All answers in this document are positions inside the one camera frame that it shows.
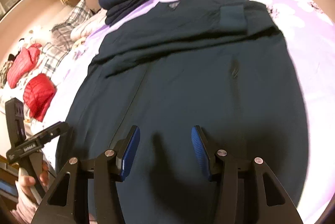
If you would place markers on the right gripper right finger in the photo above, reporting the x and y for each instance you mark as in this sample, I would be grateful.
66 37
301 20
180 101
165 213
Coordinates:
219 167

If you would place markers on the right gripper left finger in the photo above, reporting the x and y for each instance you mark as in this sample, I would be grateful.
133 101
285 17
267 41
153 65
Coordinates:
113 166

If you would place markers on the dark navy zip jacket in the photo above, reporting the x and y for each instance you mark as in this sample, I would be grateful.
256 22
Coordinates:
219 64

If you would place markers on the pink sleeve forearm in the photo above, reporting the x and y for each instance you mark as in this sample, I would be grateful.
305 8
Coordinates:
25 209

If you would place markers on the person left hand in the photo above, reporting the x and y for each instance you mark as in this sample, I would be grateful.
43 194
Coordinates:
26 182

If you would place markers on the red puffer jacket lower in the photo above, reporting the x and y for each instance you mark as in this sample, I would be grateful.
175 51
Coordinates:
38 95

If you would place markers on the red puffer jacket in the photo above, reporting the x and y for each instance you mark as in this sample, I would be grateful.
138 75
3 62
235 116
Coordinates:
38 95
25 62

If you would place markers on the red puffer jacket upper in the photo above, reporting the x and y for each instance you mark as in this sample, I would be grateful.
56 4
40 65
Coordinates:
25 62

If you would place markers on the plaid pillow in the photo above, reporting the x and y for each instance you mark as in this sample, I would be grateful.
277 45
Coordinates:
60 43

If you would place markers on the beige grey quilt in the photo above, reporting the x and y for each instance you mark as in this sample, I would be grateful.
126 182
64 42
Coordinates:
89 26

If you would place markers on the purple floral bed sheet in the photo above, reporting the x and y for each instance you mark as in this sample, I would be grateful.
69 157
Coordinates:
309 36

